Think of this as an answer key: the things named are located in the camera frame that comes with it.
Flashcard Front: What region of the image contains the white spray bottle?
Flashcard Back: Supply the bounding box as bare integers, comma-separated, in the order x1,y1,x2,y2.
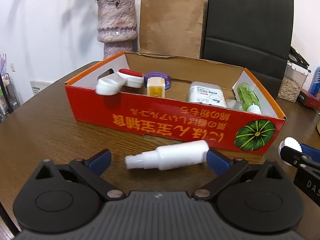
125,140,209,171

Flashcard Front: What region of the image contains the green transparent bottle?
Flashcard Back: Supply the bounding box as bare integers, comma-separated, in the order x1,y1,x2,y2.
237,82,261,114

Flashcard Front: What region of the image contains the white square pill bottle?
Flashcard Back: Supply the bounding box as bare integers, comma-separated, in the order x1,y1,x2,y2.
188,81,227,108

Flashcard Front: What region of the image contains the red and white lint brush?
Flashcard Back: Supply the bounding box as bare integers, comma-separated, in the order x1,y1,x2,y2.
95,68,144,96

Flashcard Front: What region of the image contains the cream and yellow power adapter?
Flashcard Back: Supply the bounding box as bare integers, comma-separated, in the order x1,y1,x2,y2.
146,77,165,98

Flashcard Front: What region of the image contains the purple round lid container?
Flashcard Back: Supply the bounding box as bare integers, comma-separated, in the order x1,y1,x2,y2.
143,71,173,91

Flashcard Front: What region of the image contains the white ribbed round cap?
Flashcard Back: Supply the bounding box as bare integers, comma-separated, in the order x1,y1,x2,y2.
278,137,303,155

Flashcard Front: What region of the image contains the dark red small box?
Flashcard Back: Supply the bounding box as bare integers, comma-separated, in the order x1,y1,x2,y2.
297,89,320,109

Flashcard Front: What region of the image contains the red cardboard pumpkin box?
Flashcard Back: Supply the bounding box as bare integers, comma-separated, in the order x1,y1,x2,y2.
65,52,286,154

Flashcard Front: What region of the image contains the blue carton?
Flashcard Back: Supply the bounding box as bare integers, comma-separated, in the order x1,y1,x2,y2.
309,67,320,98

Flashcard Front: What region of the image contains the clear seed storage container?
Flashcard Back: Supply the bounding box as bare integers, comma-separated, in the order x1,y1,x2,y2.
277,47,311,102

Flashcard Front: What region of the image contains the black paper bag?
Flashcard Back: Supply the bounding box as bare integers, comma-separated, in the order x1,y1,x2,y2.
202,0,294,98

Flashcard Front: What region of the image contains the pink textured vase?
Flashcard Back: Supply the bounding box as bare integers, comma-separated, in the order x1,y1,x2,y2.
97,0,137,59

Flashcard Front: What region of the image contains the brown paper bag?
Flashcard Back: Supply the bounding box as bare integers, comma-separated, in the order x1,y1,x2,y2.
139,0,206,59

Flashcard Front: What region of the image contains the cluttered wire rack shelf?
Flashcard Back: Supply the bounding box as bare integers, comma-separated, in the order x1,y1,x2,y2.
0,53,20,122

